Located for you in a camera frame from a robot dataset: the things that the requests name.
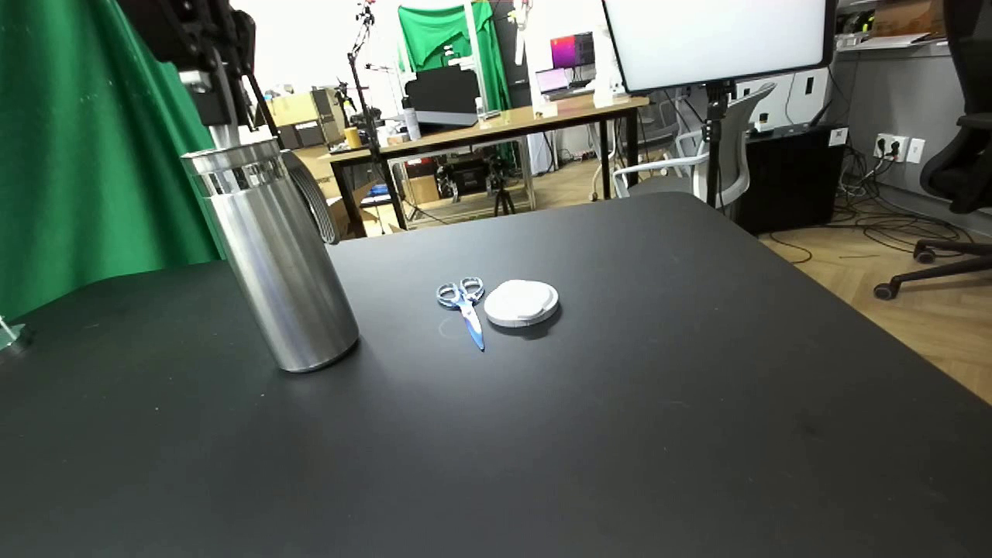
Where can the white round pad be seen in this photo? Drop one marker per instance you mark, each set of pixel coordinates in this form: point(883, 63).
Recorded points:
point(522, 304)

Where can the thin black slanted pole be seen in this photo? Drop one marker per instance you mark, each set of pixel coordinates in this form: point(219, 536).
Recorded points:
point(263, 112)

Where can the grey mesh office chair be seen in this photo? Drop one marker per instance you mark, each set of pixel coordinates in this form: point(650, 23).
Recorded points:
point(739, 155)

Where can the black monitor back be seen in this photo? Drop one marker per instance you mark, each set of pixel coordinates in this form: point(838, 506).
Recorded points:
point(441, 93)

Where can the monitor with purple display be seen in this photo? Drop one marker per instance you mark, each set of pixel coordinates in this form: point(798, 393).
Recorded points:
point(572, 50)

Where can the small black floor tripod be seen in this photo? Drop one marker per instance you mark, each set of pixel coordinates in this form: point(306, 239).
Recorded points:
point(504, 189)

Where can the white screen on stand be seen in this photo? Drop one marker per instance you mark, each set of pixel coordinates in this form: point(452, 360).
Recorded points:
point(714, 42)

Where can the green fabric curtain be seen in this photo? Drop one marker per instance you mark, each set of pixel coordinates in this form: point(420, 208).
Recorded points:
point(80, 174)

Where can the wooden desk with black legs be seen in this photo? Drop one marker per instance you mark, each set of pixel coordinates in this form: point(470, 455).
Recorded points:
point(498, 123)

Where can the white wall outlet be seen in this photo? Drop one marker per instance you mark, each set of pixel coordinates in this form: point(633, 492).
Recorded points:
point(889, 146)
point(915, 150)

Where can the metal mounting plate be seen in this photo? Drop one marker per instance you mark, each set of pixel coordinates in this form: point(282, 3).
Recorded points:
point(7, 337)

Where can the green hanging cloth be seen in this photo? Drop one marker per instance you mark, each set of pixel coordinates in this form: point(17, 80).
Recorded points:
point(437, 35)

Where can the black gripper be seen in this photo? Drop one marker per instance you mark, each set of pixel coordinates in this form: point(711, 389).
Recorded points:
point(182, 28)

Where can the black office chair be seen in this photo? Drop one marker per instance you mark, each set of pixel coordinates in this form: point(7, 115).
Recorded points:
point(964, 164)

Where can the black cabinet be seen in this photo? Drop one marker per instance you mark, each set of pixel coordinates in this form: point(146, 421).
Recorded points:
point(790, 181)

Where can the beige storage boxes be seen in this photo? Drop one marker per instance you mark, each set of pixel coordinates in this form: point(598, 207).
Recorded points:
point(306, 120)

